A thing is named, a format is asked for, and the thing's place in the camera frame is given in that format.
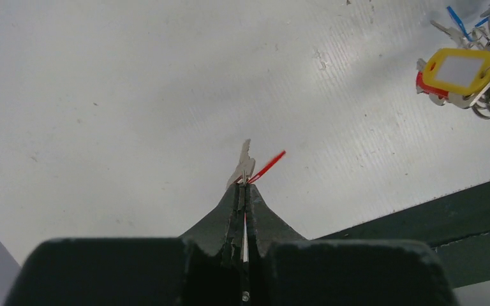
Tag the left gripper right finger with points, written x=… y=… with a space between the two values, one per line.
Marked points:
x=287 y=269

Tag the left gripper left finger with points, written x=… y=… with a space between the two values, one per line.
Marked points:
x=200 y=267

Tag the key with red tag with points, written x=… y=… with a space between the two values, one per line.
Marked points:
x=245 y=169

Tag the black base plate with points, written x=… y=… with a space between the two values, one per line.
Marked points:
x=456 y=227

